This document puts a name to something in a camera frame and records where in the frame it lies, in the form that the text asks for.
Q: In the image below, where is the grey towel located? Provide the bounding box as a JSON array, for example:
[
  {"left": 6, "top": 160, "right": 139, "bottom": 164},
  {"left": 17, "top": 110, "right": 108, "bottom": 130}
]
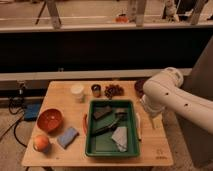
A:
[{"left": 111, "top": 126, "right": 128, "bottom": 152}]

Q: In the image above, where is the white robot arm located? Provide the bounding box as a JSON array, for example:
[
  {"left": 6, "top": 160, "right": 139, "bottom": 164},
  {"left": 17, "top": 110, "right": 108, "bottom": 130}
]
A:
[{"left": 141, "top": 36, "right": 213, "bottom": 134}]

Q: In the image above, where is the white paper cup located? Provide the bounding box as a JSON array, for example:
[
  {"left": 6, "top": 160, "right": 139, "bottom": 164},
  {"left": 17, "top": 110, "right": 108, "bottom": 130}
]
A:
[{"left": 70, "top": 84, "right": 84, "bottom": 103}]

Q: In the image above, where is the bunch of dark grapes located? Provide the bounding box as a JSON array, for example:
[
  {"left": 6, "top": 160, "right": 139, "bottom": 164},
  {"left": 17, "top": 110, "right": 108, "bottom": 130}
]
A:
[{"left": 104, "top": 84, "right": 124, "bottom": 99}]

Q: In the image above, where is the dark sponge block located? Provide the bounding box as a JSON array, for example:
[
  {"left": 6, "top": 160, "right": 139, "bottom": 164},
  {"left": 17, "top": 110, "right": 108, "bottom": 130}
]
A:
[{"left": 93, "top": 106, "right": 112, "bottom": 119}]

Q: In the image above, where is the purple bowl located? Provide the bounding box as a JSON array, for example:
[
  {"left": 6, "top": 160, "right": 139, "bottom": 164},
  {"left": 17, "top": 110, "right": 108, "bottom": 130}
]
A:
[{"left": 134, "top": 79, "right": 145, "bottom": 98}]

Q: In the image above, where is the orange carrot stick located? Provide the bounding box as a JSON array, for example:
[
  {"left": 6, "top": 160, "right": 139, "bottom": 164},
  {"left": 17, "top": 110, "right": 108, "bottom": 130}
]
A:
[{"left": 83, "top": 114, "right": 87, "bottom": 135}]

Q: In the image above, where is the white marker pen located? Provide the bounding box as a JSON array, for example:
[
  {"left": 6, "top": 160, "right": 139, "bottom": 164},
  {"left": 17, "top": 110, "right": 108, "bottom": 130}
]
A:
[{"left": 135, "top": 113, "right": 142, "bottom": 141}]

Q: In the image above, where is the wooden folding table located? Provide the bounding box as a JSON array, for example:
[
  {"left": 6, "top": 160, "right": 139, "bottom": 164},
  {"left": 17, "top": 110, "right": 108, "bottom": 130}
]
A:
[{"left": 22, "top": 81, "right": 173, "bottom": 167}]

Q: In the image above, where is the blue sponge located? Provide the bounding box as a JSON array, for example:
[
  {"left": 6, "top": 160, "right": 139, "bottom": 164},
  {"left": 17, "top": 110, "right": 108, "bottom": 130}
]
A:
[{"left": 57, "top": 127, "right": 79, "bottom": 149}]

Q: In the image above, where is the green plastic tray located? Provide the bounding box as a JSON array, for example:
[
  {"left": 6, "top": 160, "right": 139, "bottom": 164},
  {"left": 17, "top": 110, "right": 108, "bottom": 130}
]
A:
[{"left": 85, "top": 100, "right": 140, "bottom": 157}]

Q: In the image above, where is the orange bowl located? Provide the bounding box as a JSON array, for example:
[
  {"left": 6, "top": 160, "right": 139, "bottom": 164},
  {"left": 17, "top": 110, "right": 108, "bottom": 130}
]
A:
[{"left": 37, "top": 109, "right": 63, "bottom": 133}]

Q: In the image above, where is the blue box on floor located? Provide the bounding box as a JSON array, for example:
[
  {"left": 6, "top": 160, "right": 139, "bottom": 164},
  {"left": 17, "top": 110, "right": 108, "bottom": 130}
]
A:
[{"left": 24, "top": 103, "right": 41, "bottom": 121}]

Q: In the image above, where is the orange apple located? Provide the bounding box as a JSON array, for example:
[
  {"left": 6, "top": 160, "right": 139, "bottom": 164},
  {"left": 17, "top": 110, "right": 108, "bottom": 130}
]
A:
[{"left": 33, "top": 135, "right": 50, "bottom": 152}]

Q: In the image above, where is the black handled brush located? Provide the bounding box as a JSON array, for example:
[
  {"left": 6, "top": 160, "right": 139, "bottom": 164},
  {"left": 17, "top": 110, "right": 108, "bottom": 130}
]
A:
[{"left": 91, "top": 108, "right": 127, "bottom": 137}]

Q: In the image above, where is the black cable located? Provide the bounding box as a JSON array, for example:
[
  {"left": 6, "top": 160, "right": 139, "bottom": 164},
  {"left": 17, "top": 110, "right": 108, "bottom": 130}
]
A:
[{"left": 0, "top": 87, "right": 28, "bottom": 148}]

